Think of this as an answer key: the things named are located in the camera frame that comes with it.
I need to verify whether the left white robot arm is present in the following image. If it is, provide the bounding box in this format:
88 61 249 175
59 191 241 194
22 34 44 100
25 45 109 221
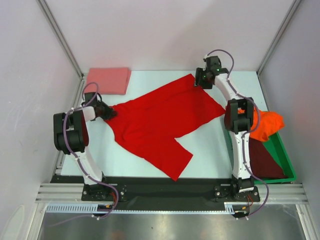
53 92 117 200

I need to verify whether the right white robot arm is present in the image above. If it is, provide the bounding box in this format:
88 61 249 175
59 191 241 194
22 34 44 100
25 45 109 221
195 56 255 201

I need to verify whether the folded pink t-shirt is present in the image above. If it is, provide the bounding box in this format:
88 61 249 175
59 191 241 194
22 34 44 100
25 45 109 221
84 67 131 95

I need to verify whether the orange t-shirt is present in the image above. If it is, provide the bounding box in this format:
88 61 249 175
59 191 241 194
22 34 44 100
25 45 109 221
249 109 285 142

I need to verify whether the green plastic bin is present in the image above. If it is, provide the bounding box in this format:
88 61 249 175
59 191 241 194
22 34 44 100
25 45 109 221
254 132 297 185

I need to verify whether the dark red t-shirt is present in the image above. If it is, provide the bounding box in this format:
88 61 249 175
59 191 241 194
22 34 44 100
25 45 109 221
249 138 288 180

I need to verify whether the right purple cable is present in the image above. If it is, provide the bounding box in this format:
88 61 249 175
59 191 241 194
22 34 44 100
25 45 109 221
207 49 271 201

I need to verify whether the left aluminium side rail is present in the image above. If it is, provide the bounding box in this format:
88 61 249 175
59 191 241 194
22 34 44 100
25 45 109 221
53 73 87 178

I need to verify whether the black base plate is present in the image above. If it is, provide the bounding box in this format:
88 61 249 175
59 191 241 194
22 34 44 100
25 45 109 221
50 176 260 212

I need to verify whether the aluminium front rail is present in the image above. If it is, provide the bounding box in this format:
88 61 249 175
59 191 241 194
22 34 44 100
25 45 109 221
35 183 309 205

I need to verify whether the right aluminium frame post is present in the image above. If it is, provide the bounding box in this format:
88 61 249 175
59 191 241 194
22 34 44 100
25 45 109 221
256 0 304 77

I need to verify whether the aluminium frame post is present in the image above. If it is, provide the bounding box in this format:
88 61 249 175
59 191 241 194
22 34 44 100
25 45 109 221
36 0 84 80
256 0 304 77

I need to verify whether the left aluminium frame post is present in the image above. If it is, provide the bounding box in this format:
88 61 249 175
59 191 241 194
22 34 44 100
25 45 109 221
36 0 84 80

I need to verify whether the slotted cable duct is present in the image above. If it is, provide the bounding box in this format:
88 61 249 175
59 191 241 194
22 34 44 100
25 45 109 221
46 201 253 215

